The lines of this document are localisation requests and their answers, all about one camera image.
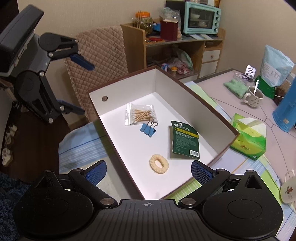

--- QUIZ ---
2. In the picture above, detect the dark green packet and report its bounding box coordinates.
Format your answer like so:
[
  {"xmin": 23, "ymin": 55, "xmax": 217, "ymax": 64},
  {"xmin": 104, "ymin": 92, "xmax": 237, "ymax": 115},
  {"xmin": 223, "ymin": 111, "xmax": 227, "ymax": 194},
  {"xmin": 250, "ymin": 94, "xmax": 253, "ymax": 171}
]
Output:
[{"xmin": 171, "ymin": 120, "xmax": 200, "ymax": 160}]

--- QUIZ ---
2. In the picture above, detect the cream hair scrunchie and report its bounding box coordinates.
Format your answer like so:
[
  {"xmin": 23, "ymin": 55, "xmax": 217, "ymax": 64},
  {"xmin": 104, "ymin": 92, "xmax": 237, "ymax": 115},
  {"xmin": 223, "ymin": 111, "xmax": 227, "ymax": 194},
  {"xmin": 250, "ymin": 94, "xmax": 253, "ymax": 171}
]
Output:
[{"xmin": 149, "ymin": 154, "xmax": 169, "ymax": 174}]

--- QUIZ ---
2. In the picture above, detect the cotton swab bag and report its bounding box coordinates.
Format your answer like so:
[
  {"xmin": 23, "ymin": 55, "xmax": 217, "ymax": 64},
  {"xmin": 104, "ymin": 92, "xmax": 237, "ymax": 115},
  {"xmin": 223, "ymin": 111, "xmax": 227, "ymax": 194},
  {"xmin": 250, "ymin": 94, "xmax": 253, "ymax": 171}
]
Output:
[{"xmin": 125, "ymin": 102, "xmax": 158, "ymax": 126}]

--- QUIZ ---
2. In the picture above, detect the blue binder clip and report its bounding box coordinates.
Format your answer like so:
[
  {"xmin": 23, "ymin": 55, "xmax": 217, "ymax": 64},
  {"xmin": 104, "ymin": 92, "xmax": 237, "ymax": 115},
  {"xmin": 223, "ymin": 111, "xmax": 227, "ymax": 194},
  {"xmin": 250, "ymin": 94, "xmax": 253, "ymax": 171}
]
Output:
[{"xmin": 140, "ymin": 118, "xmax": 158, "ymax": 138}]

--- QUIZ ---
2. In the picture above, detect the quilted beige chair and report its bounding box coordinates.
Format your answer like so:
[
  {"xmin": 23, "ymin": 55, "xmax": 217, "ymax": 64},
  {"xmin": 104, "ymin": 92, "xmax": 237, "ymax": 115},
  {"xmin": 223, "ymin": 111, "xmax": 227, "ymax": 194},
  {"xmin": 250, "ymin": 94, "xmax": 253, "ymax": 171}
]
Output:
[{"xmin": 64, "ymin": 26, "xmax": 128, "ymax": 122}]

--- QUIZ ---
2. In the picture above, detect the white brown-edged storage box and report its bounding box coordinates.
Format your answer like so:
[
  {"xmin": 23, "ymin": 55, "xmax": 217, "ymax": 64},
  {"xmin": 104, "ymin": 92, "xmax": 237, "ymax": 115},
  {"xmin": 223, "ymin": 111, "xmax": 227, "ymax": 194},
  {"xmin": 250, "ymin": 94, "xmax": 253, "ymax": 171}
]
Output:
[{"xmin": 88, "ymin": 67, "xmax": 238, "ymax": 199}]

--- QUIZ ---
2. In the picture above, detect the green tissue pack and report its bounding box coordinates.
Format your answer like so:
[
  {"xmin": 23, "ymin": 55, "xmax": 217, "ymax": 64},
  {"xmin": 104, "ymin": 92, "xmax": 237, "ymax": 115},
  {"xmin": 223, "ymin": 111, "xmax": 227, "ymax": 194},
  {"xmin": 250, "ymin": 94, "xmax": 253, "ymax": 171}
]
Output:
[{"xmin": 231, "ymin": 113, "xmax": 266, "ymax": 160}]

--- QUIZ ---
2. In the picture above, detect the orange-lidded glass jar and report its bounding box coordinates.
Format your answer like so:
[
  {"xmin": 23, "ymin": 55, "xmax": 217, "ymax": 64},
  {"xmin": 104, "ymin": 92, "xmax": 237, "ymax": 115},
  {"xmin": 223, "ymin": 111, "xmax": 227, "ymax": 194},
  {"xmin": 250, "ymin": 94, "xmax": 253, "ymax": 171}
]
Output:
[{"xmin": 132, "ymin": 11, "xmax": 153, "ymax": 35}]

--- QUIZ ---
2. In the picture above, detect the dark blue fuzzy blanket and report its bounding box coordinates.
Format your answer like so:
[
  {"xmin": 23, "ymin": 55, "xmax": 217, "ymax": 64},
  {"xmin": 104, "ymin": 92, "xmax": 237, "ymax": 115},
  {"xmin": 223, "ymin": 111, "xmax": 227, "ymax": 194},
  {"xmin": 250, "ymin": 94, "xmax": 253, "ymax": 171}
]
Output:
[{"xmin": 0, "ymin": 173, "xmax": 29, "ymax": 240}]

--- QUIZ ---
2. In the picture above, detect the white cartoon mug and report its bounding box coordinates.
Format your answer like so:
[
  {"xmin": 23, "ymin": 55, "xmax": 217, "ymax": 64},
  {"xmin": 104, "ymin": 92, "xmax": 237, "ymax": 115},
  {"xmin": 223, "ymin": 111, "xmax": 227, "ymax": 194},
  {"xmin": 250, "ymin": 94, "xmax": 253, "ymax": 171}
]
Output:
[{"xmin": 280, "ymin": 169, "xmax": 296, "ymax": 204}]

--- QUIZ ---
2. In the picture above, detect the spotted mug with spoon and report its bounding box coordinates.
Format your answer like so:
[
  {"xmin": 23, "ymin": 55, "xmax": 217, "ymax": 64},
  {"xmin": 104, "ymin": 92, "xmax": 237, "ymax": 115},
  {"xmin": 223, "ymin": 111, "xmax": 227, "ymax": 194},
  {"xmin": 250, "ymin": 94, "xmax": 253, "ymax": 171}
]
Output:
[{"xmin": 242, "ymin": 85, "xmax": 264, "ymax": 108}]

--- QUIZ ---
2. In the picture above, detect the green folded cloth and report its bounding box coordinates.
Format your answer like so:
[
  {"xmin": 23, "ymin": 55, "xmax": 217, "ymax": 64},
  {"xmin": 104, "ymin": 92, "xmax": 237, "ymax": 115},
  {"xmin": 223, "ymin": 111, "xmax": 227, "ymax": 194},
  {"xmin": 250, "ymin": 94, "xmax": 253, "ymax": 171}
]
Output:
[{"xmin": 223, "ymin": 79, "xmax": 248, "ymax": 99}]

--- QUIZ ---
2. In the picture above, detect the dark red box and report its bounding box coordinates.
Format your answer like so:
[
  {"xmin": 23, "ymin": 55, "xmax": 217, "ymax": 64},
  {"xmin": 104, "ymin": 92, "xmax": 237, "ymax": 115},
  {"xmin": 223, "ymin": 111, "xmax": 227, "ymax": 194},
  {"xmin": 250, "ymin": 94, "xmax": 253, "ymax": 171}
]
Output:
[{"xmin": 161, "ymin": 21, "xmax": 178, "ymax": 41}]

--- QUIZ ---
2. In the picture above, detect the blue thermos flask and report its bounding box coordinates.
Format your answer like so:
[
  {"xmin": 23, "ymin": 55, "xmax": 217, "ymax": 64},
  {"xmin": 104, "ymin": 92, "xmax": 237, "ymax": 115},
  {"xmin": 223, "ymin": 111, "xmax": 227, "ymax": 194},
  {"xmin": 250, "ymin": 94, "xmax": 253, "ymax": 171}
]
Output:
[{"xmin": 273, "ymin": 79, "xmax": 296, "ymax": 133}]

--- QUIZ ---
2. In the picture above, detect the glass jar of dried fruit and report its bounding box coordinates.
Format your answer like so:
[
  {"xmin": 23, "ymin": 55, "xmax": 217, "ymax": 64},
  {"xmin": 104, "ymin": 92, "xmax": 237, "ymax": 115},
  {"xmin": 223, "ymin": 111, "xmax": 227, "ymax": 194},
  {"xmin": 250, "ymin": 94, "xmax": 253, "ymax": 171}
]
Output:
[{"xmin": 273, "ymin": 80, "xmax": 292, "ymax": 105}]

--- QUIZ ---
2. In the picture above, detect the wooden shelf cabinet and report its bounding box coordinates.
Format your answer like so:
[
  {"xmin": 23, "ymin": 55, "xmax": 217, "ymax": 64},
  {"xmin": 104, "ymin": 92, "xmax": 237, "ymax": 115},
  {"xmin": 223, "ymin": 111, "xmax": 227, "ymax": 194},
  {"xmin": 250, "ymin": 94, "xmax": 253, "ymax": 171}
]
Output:
[{"xmin": 121, "ymin": 23, "xmax": 226, "ymax": 80}]

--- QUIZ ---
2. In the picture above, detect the teal toaster oven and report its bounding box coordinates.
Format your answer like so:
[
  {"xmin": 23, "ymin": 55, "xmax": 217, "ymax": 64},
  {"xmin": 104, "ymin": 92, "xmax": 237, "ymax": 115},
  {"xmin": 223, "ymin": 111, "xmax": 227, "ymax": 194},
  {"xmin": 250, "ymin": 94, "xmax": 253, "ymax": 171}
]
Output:
[{"xmin": 183, "ymin": 1, "xmax": 221, "ymax": 35}]

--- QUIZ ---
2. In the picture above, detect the light blue resealable bag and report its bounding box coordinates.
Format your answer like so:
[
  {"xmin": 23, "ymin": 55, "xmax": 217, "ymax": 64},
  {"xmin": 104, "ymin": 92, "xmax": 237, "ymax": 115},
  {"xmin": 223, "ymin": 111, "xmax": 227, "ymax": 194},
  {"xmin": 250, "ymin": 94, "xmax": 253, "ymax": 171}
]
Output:
[{"xmin": 260, "ymin": 45, "xmax": 295, "ymax": 87}]

